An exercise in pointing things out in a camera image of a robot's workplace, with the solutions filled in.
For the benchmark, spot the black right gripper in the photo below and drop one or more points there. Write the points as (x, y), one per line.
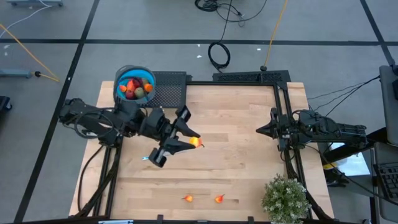
(283, 132)

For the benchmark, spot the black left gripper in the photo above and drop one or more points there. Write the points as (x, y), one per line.
(155, 123)

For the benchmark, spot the small orange yellow toy pear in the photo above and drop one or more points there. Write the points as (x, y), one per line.
(219, 199)
(189, 198)
(195, 141)
(123, 88)

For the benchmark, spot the round toy orange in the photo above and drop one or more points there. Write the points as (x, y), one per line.
(148, 88)

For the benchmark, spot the dark red toy pomegranate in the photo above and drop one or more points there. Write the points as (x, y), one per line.
(130, 95)
(136, 82)

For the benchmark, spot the blue collapsible bowl grey rim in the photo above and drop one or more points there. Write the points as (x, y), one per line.
(136, 73)

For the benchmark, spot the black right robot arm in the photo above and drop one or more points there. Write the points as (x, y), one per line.
(335, 132)

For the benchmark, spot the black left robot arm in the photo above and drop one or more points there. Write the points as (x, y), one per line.
(90, 115)

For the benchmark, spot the black perforated riser shelf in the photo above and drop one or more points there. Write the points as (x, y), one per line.
(171, 90)

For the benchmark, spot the black perforated metal plate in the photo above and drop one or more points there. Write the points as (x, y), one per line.
(248, 76)

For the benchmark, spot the green artificial potted plant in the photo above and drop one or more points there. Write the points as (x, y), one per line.
(284, 199)

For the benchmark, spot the white paper sheet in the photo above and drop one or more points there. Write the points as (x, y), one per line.
(348, 158)

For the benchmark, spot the black desk beam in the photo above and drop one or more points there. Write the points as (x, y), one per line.
(357, 145)

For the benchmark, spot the grey monitor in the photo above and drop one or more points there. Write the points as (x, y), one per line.
(388, 102)

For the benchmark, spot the black keyboard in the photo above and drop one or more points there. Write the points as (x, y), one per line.
(390, 182)

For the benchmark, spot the grey desk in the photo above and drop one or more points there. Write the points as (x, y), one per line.
(382, 214)

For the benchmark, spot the grey cart base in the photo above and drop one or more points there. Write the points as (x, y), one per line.
(15, 73)
(34, 2)

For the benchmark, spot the black floor object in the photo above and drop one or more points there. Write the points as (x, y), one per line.
(3, 102)

